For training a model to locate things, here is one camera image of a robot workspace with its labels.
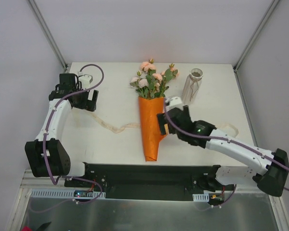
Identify orange wrapping paper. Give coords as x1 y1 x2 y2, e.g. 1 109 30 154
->
138 97 165 162

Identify pink flower bouquet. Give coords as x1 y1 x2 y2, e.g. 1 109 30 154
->
129 59 179 100

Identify cream printed ribbon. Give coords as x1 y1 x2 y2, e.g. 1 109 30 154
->
72 111 140 134

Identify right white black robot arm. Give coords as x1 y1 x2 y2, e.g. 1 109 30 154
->
157 106 289 197

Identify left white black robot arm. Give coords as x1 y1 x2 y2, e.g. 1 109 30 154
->
25 73 98 187

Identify beige ribbed vase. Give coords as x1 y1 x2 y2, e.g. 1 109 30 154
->
181 68 203 105

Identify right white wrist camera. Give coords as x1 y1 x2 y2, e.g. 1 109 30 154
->
165 96 184 111

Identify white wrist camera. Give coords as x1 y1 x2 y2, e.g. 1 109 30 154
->
79 74 93 89
165 96 184 111

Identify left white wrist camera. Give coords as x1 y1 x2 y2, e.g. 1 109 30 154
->
79 74 93 89

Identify left aluminium frame post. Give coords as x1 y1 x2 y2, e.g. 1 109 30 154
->
26 0 69 72

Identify aluminium frame post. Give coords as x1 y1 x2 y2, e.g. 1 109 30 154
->
26 0 69 72
233 0 281 73

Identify right white cable duct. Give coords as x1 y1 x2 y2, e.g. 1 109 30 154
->
192 192 210 203

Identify white cable duct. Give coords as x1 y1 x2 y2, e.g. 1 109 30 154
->
192 192 210 203
31 189 106 200

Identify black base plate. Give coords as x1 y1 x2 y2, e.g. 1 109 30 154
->
64 164 234 201

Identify left white cable duct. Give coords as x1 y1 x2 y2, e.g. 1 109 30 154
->
31 189 106 200

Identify aluminium front rail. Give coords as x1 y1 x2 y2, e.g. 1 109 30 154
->
20 169 279 193

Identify right aluminium frame post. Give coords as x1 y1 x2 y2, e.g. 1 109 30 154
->
233 0 281 73

